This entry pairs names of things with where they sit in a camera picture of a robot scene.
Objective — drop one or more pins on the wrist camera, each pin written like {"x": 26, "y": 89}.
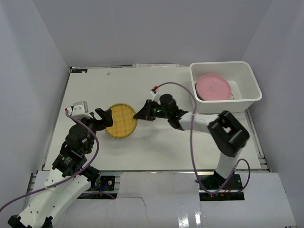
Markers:
{"x": 155, "y": 94}
{"x": 79, "y": 110}

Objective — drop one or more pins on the black label sticker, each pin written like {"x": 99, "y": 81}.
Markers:
{"x": 79, "y": 71}

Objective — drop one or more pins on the pink round plate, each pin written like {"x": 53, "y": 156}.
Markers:
{"x": 212, "y": 87}

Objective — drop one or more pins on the cream round plate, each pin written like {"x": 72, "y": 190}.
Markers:
{"x": 231, "y": 88}

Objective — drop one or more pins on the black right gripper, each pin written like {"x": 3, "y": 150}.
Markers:
{"x": 146, "y": 112}

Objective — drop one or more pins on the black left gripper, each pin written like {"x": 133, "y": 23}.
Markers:
{"x": 99, "y": 119}

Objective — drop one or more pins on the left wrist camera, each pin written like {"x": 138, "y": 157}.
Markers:
{"x": 79, "y": 110}

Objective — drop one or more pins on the round woven bamboo tray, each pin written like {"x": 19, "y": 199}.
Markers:
{"x": 123, "y": 122}

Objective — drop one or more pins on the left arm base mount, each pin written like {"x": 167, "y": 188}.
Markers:
{"x": 103, "y": 188}

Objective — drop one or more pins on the white plastic bin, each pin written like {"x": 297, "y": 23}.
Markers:
{"x": 246, "y": 90}

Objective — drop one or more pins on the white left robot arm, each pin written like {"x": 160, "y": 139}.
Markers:
{"x": 71, "y": 173}

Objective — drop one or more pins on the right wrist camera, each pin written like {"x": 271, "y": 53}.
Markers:
{"x": 155, "y": 94}

